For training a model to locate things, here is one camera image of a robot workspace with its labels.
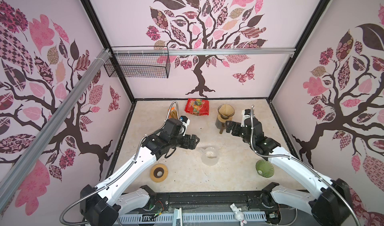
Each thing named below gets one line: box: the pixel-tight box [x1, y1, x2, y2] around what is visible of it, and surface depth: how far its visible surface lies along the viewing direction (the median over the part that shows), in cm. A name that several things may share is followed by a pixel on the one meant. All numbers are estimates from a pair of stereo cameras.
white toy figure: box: [229, 203, 248, 226], surface depth 70 cm
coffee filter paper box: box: [169, 106, 178, 119], surface depth 103 cm
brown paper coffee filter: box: [218, 104, 235, 117], surface depth 97 cm
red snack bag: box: [184, 98, 210, 116], surface depth 112 cm
